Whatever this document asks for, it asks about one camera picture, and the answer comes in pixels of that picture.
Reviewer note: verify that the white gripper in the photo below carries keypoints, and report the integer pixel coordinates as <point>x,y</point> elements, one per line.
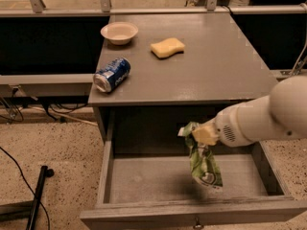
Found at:
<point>225,127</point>

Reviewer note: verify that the green jalapeno chip bag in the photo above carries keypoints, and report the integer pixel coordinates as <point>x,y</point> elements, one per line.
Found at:
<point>203,166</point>

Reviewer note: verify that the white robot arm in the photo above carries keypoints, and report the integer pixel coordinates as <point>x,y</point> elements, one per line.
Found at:
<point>282,115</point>

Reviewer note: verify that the open grey wooden drawer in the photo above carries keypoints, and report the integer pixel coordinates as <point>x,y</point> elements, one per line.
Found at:
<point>144,185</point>

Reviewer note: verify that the grey wooden cabinet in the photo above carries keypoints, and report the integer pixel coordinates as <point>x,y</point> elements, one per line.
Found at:
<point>217,68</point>

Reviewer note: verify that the yellow sponge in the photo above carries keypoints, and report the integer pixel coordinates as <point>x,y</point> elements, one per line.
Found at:
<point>167,47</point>

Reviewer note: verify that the blue soda can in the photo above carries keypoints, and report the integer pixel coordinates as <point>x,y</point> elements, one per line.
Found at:
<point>114,73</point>

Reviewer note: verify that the white paper bowl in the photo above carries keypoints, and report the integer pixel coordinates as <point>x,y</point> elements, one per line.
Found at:
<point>119,33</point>

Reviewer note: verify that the black stand leg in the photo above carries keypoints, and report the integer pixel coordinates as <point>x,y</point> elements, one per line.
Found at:
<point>27,209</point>

